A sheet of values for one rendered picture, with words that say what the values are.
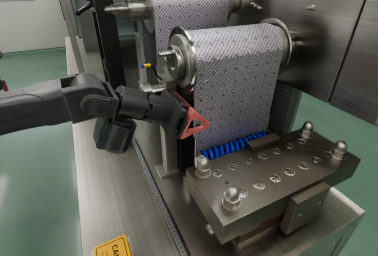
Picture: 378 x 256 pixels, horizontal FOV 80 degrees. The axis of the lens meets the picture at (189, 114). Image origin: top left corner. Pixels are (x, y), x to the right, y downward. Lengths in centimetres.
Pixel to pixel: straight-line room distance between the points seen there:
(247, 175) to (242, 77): 22
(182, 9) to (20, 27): 553
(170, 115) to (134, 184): 31
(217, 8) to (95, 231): 68
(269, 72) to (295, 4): 20
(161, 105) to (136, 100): 5
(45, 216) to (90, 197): 128
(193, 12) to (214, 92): 28
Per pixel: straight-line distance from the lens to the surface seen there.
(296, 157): 63
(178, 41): 50
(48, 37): 608
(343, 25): 62
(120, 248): 57
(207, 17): 73
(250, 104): 60
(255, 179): 54
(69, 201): 199
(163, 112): 44
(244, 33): 55
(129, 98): 42
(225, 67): 50
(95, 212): 67
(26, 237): 193
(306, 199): 55
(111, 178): 74
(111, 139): 45
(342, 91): 64
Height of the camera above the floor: 141
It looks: 31 degrees down
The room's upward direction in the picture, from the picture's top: straight up
